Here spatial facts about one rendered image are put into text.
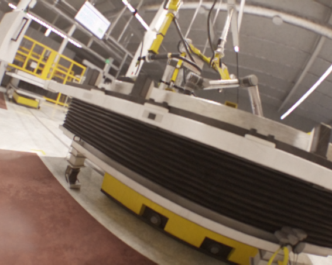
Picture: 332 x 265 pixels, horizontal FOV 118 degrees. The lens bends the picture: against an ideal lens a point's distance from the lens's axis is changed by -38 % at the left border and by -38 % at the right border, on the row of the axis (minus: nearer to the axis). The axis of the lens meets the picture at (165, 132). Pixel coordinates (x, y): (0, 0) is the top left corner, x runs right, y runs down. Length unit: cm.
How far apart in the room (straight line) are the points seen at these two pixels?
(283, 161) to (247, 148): 14
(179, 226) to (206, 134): 81
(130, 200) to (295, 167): 117
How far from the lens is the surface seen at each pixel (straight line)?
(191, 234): 123
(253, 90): 230
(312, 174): 66
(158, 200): 91
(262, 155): 59
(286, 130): 85
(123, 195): 141
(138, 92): 83
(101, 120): 142
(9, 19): 330
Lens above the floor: 76
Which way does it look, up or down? level
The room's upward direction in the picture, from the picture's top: 20 degrees clockwise
